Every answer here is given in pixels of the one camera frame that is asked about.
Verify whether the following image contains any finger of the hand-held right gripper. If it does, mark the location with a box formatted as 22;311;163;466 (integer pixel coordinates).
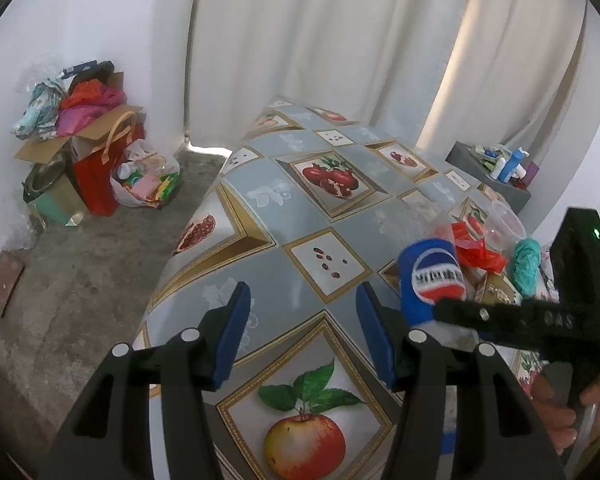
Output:
432;296;537;348

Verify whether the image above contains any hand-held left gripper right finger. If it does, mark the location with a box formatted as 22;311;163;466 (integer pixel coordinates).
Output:
355;281;566;480

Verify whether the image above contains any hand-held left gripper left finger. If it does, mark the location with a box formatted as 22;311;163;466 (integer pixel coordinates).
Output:
37;281;252;480

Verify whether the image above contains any teal plastic bag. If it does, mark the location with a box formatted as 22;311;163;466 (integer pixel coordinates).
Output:
510;237;549;299

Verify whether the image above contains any red plastic bag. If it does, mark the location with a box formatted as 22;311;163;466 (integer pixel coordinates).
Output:
450;221;509;274

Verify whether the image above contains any clear bottle with blue label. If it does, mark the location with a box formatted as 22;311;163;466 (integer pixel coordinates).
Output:
397;238;468;335

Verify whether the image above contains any clear plastic cup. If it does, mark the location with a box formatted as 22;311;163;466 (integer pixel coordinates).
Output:
485;200;528;252

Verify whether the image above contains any person's right hand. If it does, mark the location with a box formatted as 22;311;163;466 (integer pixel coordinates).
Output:
529;370;600;461

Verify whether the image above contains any table with fruit-pattern cloth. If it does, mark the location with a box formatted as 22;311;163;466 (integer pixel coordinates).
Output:
130;97;600;480

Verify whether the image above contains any blue lotion bottle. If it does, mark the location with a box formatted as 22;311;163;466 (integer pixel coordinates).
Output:
497;147;529;184

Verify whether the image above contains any grey box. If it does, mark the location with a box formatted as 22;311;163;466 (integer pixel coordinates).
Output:
445;141;531;208

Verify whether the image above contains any plastic bag of groceries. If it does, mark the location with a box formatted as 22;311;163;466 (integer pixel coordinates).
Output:
110;139;182;209

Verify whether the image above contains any red gift bag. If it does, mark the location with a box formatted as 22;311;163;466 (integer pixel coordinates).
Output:
72;110;147;217

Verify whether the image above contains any teal metal pot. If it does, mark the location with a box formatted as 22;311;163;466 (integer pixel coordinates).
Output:
22;152;86;229

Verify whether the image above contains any brick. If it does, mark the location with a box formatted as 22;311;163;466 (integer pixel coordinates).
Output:
0;252;26;319

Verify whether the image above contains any pink cloth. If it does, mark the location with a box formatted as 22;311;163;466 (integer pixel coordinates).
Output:
56;102;117;137

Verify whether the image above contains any cardboard box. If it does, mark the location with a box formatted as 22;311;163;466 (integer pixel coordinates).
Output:
14;72;146;166

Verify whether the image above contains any orange cloth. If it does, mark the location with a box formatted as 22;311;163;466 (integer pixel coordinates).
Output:
60;82;127;112

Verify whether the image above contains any teal patterned cloth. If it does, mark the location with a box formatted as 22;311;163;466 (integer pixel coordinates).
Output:
12;77;69;141

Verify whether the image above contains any white curtain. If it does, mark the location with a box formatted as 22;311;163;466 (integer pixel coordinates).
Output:
150;0;590;161

